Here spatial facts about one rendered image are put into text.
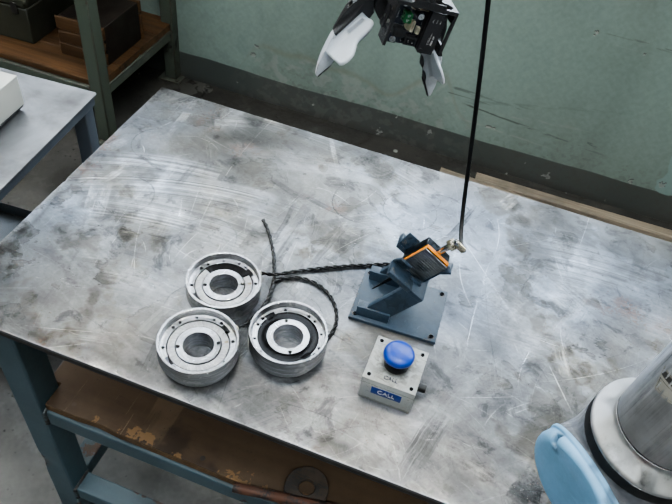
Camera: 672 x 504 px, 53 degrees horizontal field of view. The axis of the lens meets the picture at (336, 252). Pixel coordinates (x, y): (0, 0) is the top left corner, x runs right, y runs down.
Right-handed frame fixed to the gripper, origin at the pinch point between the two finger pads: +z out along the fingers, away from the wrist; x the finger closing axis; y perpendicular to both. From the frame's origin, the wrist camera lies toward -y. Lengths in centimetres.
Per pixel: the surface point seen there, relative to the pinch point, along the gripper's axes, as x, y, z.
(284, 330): -5.6, 15.1, 30.7
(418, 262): 10.0, 13.0, 17.7
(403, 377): 7.2, 26.1, 25.4
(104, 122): -32, -136, 107
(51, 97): -43, -62, 50
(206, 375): -16.5, 22.5, 31.1
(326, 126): 49, -143, 100
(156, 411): -19, 9, 60
